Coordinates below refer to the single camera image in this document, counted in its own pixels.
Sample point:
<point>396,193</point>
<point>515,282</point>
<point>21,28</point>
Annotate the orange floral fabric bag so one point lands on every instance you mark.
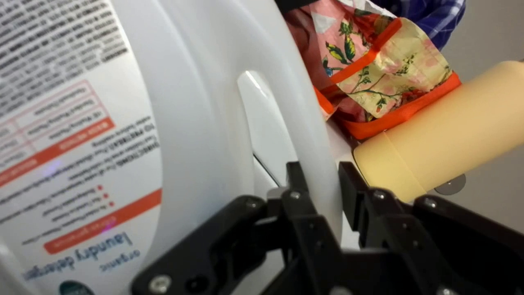
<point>393,70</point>

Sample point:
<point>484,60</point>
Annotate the round grey wall plate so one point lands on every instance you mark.
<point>455,187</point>

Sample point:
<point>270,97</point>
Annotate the white laundry detergent bottle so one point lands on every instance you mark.
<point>82,136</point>

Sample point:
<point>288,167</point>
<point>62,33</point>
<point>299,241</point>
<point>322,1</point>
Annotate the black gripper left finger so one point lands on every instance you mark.
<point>304,229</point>

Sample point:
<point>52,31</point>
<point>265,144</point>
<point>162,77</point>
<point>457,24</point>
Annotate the yellow water bottle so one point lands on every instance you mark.
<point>447,136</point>

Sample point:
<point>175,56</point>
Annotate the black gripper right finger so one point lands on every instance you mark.
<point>393,234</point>

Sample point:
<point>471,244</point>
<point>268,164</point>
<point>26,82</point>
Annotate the blue plaid cloth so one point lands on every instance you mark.
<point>435,16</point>

